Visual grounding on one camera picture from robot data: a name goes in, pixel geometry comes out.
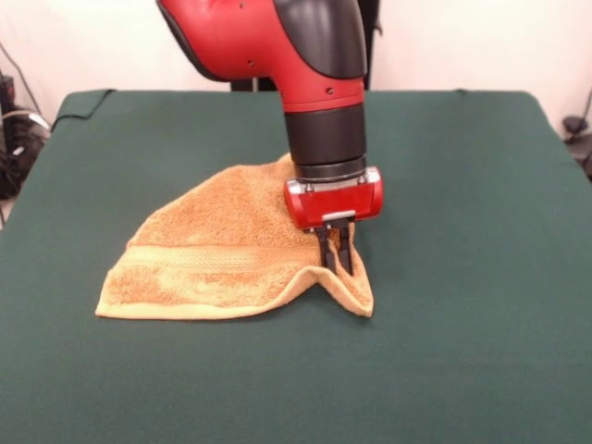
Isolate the dark green tablecloth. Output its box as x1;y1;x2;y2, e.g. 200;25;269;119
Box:
0;89;592;444

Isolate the black power strip red switch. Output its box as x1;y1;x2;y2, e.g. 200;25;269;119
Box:
0;73;15;117

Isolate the black plug adapter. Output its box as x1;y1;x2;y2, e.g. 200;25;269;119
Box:
562;116;589;140

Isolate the tan terry towel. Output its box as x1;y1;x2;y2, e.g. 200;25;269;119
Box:
94;154;375;321

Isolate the white cable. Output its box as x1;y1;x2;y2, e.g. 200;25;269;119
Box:
0;106;51;135

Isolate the black cable tangle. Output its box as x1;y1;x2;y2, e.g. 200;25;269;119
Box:
0;115;47;201

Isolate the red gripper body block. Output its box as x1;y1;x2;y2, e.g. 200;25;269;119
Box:
282;166;385;233

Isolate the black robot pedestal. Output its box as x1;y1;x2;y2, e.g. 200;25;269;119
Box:
229;0;385;93

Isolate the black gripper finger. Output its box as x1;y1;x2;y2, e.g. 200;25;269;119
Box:
316;225;338;272
339;220;357;278

